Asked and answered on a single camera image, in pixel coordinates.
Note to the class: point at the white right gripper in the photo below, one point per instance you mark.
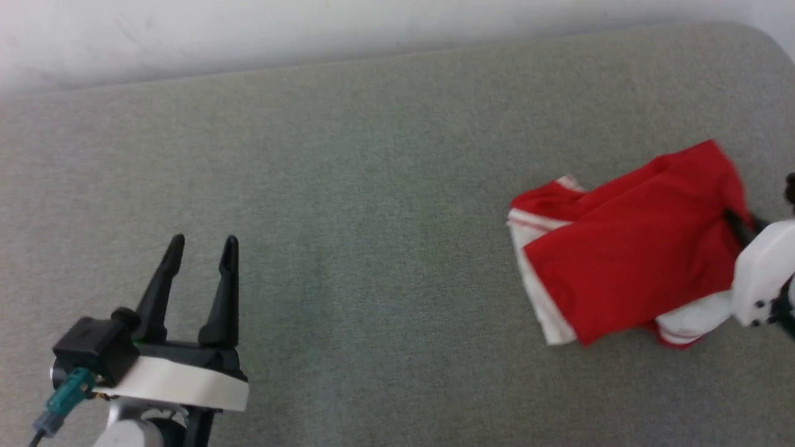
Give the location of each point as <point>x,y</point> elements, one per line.
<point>764,267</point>

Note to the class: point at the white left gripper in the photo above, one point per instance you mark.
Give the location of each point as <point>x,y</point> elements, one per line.
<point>180,382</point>

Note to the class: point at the red white-trimmed sports jersey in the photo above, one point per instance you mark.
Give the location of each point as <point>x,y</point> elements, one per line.
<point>633,254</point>

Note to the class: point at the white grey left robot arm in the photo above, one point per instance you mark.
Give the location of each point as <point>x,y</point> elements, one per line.
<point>130,431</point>

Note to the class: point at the grey fabric sofa cushion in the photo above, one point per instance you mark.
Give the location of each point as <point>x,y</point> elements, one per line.
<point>372,217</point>

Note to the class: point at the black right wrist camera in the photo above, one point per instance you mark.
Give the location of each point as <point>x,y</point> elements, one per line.
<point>791,189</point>

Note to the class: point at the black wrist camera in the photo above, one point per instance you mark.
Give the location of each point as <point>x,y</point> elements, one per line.
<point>791,189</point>
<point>93,347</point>

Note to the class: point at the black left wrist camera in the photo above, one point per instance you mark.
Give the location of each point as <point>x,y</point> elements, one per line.
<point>93,347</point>

